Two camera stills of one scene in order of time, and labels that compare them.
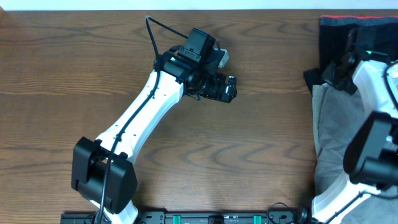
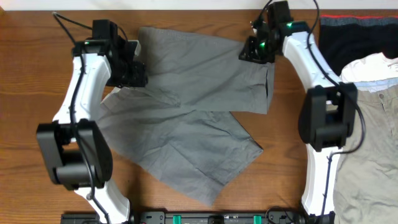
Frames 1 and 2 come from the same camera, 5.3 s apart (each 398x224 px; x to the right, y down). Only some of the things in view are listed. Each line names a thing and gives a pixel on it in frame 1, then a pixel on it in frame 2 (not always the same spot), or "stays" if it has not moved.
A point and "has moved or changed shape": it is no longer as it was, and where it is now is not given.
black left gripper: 216,93 → 139,71
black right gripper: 328,76 → 251,55
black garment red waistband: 377,34 stays
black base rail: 206,217 stays
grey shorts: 337,117 has moved or changed shape
